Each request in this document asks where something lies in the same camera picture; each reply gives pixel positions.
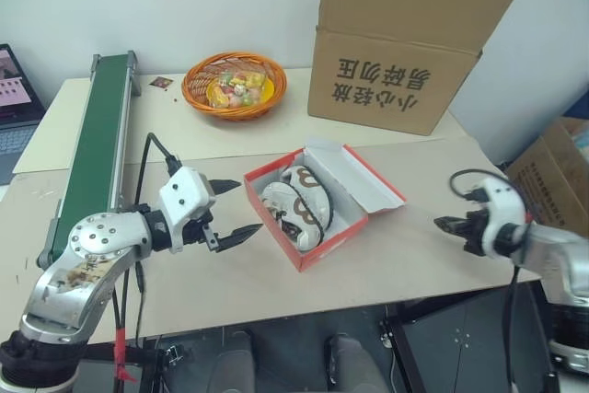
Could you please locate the dark grey rounded shape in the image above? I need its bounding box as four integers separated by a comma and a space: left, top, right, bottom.
325, 332, 388, 393
213, 329, 257, 393

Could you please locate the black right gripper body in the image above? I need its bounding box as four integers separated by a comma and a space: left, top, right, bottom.
464, 207, 492, 248

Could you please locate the green conveyor belt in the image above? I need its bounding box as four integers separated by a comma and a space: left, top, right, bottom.
36, 49, 139, 271

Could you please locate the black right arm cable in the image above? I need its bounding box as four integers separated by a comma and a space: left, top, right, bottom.
449, 168, 519, 393

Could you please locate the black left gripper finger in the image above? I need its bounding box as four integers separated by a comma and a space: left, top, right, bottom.
209, 178, 243, 198
215, 223, 264, 254

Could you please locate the clear bag of colourful candies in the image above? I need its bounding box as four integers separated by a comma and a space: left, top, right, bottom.
206, 68, 271, 111

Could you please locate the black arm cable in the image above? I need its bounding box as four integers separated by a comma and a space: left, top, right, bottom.
111, 133, 183, 387
449, 168, 519, 393

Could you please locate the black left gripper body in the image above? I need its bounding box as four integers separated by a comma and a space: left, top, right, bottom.
181, 179, 223, 255

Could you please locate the printed brown cardboard carton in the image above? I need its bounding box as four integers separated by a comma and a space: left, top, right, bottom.
504, 116, 589, 240

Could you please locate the white shoe with brown pattern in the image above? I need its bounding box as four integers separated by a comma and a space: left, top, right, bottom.
279, 164, 334, 234
259, 181, 324, 253

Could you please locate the beige cardboard sheet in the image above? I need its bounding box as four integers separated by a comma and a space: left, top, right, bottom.
12, 67, 467, 176

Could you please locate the large brown cardboard box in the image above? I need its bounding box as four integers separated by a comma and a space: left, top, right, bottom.
306, 0, 531, 138

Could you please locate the black cabinet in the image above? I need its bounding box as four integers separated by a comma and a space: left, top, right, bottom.
380, 285, 560, 393

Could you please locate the open laptop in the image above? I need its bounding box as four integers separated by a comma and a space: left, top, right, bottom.
0, 42, 48, 187

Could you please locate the thin black cable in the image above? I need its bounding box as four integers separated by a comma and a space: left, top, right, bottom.
133, 263, 147, 349

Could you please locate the orange wicker basket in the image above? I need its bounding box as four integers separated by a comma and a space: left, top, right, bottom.
180, 52, 289, 122

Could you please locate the orange and white shoebox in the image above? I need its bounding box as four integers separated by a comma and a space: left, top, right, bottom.
242, 136, 409, 273

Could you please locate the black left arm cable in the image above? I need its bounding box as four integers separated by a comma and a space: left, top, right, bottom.
111, 133, 183, 387

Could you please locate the black table frame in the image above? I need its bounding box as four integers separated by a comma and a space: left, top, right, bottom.
77, 341, 185, 393

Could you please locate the yellow plate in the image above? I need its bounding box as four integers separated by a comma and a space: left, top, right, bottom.
205, 75, 277, 109

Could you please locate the blue object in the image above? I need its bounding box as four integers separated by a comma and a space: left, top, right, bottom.
562, 90, 589, 121

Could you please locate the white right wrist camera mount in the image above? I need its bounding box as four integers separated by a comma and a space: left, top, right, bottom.
473, 178, 528, 260

